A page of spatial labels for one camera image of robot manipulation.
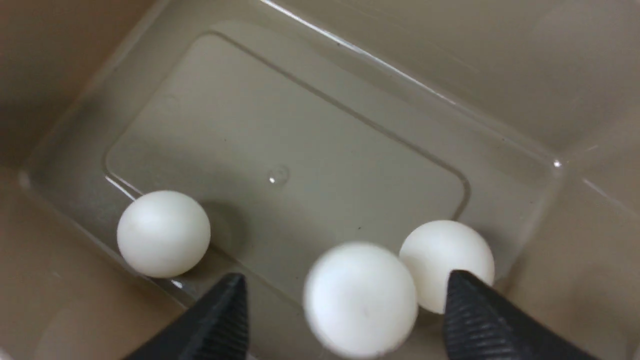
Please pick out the white ping-pong ball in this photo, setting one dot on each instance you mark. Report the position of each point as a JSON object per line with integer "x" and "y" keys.
{"x": 435, "y": 249}
{"x": 360, "y": 301}
{"x": 163, "y": 234}

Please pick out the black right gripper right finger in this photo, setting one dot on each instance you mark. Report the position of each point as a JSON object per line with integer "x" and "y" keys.
{"x": 480, "y": 324}

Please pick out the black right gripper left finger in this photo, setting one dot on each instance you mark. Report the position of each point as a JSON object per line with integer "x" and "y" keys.
{"x": 216, "y": 327}

